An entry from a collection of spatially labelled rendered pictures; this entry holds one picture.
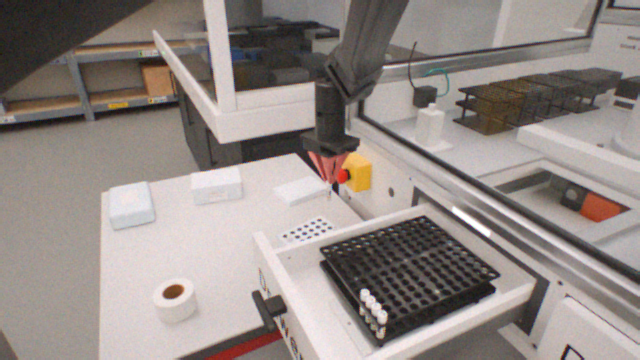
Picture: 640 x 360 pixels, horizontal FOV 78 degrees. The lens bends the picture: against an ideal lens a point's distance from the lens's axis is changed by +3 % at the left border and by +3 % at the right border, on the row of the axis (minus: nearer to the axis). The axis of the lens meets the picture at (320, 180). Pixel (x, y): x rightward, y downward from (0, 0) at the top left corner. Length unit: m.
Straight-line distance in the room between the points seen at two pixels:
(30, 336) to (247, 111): 1.29
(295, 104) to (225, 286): 0.72
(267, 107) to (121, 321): 0.78
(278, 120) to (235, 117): 0.15
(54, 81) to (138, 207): 3.70
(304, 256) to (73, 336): 1.40
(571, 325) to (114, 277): 0.79
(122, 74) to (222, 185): 3.69
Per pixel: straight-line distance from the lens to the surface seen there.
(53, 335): 1.99
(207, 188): 1.03
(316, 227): 0.87
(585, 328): 0.61
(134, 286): 0.86
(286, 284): 0.55
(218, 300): 0.78
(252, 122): 1.29
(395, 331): 0.58
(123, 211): 1.02
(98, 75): 4.64
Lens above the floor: 1.32
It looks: 30 degrees down
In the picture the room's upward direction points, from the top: straight up
